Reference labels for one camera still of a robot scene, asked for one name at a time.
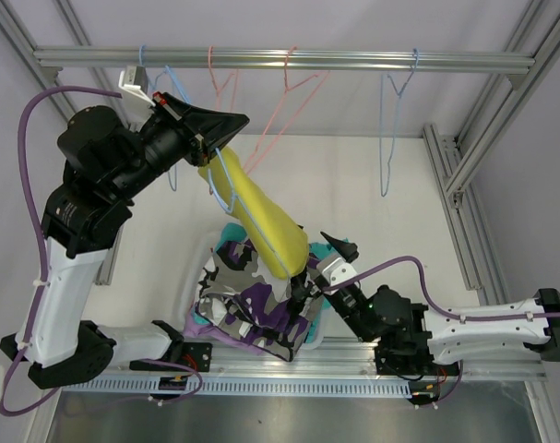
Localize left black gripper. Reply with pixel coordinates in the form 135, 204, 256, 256
109, 91, 248, 202

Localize olive yellow trousers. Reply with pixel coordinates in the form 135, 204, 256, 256
198, 147, 309, 278

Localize pink wire hanger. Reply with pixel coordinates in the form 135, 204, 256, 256
244, 45, 330, 174
207, 45, 240, 112

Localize light blue wire hanger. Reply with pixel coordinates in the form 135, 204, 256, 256
138, 43, 191, 191

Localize teal trousers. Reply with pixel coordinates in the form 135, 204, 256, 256
189, 221, 354, 347

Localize purple white patterned trousers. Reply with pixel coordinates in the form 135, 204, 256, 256
191, 239, 331, 362

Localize lilac purple trousers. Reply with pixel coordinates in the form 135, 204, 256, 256
183, 317, 263, 355

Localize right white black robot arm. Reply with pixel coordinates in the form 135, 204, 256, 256
294, 235, 560, 381

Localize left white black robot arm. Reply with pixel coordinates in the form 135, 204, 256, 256
0, 92, 249, 389

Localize white plastic basket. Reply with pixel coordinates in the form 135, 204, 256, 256
182, 234, 329, 354

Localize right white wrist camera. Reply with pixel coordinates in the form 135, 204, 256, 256
316, 253, 357, 290

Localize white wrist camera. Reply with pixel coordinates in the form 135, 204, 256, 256
118, 66, 154, 120
316, 253, 357, 290

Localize aluminium hanging rail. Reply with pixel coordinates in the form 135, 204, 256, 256
33, 45, 535, 75

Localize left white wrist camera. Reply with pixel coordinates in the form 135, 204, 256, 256
118, 66, 154, 120

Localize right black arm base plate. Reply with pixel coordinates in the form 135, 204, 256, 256
374, 346, 459, 381

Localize aluminium frame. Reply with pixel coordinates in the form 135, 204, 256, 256
0, 0, 560, 443

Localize white slotted cable duct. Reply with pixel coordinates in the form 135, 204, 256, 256
64, 375, 411, 399

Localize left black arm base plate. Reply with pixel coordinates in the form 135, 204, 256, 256
129, 341, 213, 373

